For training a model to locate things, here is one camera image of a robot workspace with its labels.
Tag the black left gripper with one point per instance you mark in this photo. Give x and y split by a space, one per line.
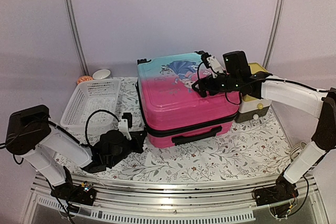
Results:
138 140

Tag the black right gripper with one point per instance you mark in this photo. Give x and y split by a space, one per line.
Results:
202 82

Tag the pink and teal kids suitcase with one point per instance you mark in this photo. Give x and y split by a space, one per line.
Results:
173 113

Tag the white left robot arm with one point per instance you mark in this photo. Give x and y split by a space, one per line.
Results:
31 135

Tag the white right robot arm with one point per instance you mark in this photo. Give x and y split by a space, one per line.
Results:
235 75

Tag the yellow top drawer box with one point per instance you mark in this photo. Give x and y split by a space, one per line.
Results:
252 108

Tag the white perforated plastic basket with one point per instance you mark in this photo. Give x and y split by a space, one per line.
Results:
88 97

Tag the white ceramic bowl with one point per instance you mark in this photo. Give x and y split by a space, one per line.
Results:
101 74

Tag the orange patterned small dish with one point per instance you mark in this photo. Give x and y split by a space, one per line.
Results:
83 79

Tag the floral patterned table mat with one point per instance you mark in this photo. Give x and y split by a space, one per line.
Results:
251 149

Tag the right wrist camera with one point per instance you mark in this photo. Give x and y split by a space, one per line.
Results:
212 63

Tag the aluminium front rail frame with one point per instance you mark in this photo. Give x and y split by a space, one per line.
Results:
127 201

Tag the right wall aluminium post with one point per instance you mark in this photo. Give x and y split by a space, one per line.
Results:
273 33

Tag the wall aluminium post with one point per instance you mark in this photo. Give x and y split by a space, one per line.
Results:
76 37
273 33

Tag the left wall aluminium post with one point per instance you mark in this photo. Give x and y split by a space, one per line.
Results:
76 37

